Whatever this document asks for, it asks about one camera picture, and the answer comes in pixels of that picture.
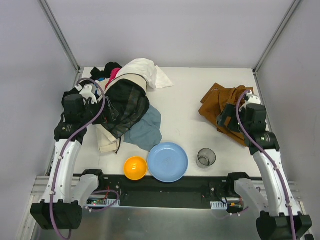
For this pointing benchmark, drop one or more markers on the left aluminium frame post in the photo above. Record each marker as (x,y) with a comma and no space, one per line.
(59,34)

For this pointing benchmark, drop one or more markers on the right aluminium frame post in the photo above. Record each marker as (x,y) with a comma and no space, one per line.
(295,4)

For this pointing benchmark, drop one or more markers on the blue-grey cloth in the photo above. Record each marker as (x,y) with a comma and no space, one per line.
(146,134)

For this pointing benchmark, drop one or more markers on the brown cloth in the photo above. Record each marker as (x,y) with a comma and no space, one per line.
(215,101)

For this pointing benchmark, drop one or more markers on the beige zip jacket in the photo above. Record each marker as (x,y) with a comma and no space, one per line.
(126,102)

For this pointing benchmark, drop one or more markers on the aluminium front rail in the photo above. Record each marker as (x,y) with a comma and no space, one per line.
(41,183)

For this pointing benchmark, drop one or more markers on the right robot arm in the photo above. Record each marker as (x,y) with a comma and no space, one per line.
(278,215)

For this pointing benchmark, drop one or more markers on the pink cloth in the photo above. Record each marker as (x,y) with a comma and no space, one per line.
(113,74)

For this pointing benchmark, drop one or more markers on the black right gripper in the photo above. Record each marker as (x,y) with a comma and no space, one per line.
(225,118)

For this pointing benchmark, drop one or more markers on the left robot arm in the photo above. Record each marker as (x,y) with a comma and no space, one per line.
(61,205)

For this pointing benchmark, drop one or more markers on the black cloth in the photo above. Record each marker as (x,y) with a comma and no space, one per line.
(96,75)

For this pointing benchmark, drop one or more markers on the white cloth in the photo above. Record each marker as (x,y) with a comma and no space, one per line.
(146,68)

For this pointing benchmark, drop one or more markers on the light blue plate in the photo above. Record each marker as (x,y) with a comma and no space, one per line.
(167,162)

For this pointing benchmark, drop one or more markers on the dark transparent cup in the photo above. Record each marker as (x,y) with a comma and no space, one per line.
(205,158)

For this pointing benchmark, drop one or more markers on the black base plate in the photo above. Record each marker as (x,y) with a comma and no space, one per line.
(190,192)

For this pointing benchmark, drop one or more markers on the orange bowl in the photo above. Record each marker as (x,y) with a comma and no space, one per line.
(135,168)

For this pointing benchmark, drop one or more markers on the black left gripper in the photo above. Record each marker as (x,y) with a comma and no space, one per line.
(99,113)

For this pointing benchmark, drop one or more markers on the aluminium frame post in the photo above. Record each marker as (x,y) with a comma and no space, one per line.
(59,34)
(295,4)

